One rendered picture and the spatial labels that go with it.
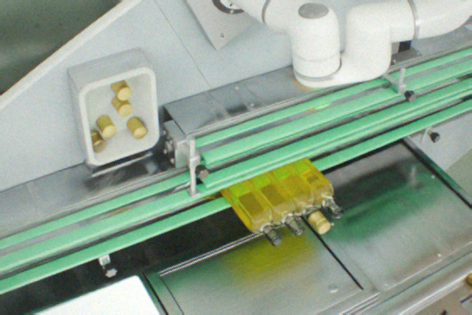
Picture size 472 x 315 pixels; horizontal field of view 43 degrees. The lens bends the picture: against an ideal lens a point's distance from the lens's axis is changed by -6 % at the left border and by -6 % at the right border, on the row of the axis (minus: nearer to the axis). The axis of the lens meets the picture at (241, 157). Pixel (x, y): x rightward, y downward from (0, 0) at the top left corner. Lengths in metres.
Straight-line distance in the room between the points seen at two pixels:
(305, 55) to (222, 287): 0.60
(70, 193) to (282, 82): 0.60
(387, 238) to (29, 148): 0.94
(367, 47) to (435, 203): 0.72
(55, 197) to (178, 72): 0.41
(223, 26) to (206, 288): 0.61
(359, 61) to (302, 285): 0.56
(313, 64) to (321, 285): 0.56
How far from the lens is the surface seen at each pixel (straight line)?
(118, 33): 1.37
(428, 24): 1.24
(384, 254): 1.65
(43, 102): 1.40
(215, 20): 1.42
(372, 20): 1.21
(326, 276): 1.53
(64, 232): 1.41
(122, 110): 1.40
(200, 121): 1.47
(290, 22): 1.20
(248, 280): 1.51
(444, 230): 1.76
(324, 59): 1.21
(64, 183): 1.49
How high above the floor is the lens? 1.87
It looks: 39 degrees down
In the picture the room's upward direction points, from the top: 140 degrees clockwise
